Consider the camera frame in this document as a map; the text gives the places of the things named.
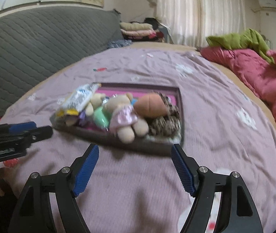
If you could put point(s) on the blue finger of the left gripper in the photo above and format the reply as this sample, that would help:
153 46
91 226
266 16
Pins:
39 134
21 127

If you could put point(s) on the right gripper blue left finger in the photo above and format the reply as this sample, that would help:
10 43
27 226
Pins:
82 169

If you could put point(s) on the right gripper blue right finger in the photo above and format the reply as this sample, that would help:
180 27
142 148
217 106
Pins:
186 168

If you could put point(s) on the yellow white wipes packet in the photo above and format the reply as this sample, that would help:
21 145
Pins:
78 100

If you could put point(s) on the leopard print scrunchie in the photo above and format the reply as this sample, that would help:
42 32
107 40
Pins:
168 125

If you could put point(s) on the green sponge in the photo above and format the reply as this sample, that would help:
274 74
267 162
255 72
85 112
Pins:
101 118

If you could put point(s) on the teddy bear purple dress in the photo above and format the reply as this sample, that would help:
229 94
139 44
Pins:
85 116

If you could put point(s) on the teddy bear pink bow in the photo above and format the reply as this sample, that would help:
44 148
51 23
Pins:
125 123

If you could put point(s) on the peach round makeup sponge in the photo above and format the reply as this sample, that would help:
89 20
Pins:
150 105

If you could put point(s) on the cream floral scrunchie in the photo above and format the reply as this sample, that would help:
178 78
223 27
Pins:
167 140

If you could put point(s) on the shallow grey cardboard box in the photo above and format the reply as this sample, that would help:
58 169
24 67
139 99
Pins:
146 118

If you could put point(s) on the grey quilted headboard cover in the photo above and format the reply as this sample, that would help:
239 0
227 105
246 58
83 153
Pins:
37 43

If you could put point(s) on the pink and blue book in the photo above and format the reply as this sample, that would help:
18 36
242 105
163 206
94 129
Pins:
137 93

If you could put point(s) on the blue patterned cloth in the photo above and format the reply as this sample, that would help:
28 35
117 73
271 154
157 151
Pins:
119 43

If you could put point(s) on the pink quilted comforter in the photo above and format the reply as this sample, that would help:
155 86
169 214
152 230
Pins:
255 72

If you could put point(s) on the stack of folded clothes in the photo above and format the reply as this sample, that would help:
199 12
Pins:
150 30

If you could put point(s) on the green fleece blanket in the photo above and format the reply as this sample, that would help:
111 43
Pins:
249 39

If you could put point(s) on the cream sheer curtains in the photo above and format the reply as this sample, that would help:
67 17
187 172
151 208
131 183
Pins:
190 22

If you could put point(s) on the white wall air conditioner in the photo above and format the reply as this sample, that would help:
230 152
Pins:
267 4

